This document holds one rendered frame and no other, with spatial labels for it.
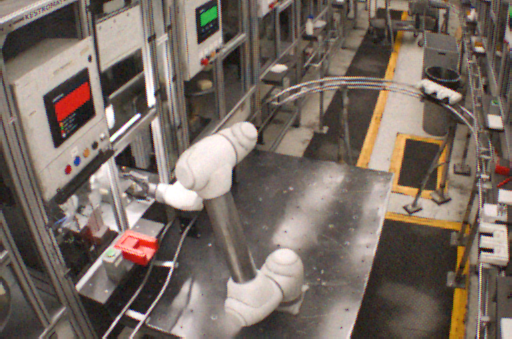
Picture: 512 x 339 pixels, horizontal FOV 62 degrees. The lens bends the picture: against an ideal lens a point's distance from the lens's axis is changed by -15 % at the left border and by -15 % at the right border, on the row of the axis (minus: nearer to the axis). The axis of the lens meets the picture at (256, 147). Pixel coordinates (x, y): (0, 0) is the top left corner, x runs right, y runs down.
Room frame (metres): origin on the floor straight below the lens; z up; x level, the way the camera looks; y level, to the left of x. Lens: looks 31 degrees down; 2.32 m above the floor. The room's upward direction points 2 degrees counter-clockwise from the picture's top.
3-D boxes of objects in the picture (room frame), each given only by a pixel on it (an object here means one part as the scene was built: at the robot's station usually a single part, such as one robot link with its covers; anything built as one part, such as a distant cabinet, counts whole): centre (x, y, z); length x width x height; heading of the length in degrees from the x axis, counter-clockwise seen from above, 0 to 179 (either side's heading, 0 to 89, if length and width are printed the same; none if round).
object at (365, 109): (5.99, -1.65, 0.01); 5.85 x 0.59 x 0.01; 158
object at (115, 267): (1.35, 0.60, 0.97); 0.08 x 0.08 x 0.12; 68
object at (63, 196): (1.43, 0.64, 1.37); 0.36 x 0.04 x 0.04; 158
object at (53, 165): (1.48, 0.77, 1.60); 0.42 x 0.29 x 0.46; 158
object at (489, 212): (1.61, -1.16, 0.92); 0.13 x 0.10 x 0.09; 68
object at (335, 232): (1.84, -0.06, 0.66); 1.50 x 1.06 x 0.04; 158
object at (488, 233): (1.50, -1.12, 0.84); 0.37 x 0.14 x 0.10; 158
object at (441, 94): (3.10, -1.38, 0.84); 0.37 x 0.14 x 0.10; 36
